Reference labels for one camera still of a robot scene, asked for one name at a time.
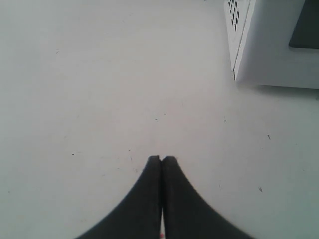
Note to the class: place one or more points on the white microwave oven body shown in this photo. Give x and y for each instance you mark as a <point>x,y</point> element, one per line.
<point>235,12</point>

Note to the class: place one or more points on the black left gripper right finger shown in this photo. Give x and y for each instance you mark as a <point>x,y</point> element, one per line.
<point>186,214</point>

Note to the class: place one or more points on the white microwave door with handle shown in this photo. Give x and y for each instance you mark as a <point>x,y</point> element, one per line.
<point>280,44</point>

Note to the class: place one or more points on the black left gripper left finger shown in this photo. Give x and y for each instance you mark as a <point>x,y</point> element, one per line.
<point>138,216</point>

